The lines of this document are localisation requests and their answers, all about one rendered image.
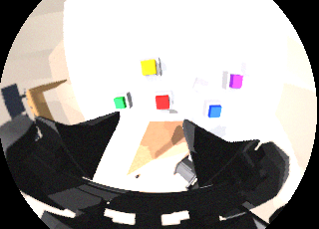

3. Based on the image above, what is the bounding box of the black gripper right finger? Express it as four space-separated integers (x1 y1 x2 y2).
182 118 260 188

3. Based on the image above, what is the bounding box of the purple button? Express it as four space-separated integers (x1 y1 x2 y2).
221 71 243 90

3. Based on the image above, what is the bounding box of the red button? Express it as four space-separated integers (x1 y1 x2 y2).
153 90 171 111

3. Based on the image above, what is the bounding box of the blue button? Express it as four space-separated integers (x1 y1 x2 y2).
203 99 223 118

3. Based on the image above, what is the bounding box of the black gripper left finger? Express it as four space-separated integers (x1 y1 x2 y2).
35 111 120 181

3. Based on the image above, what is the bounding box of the green button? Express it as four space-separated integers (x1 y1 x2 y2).
113 91 133 110

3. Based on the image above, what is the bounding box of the yellow button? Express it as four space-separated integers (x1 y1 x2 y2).
139 57 160 79

